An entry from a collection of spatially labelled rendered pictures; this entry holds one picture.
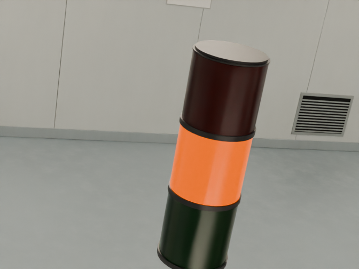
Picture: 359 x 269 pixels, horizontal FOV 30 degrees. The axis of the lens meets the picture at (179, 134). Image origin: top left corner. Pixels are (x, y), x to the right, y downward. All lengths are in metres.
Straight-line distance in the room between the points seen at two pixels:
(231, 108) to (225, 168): 0.04
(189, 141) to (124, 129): 5.88
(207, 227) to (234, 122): 0.08
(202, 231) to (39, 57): 5.54
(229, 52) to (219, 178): 0.08
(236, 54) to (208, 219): 0.11
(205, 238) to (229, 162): 0.06
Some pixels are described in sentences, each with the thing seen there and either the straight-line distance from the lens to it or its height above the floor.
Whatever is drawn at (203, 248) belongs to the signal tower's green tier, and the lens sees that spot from 0.46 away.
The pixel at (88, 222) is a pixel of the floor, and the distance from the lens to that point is 4.91.
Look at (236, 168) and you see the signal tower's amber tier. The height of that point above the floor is 2.28.
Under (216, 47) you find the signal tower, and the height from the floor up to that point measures 2.35.
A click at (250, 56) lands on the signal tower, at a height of 2.35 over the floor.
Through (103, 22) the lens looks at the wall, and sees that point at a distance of 5.94.
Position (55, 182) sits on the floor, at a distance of 5.43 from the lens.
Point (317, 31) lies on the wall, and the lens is 6.61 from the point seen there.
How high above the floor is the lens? 2.45
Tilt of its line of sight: 21 degrees down
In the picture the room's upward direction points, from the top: 10 degrees clockwise
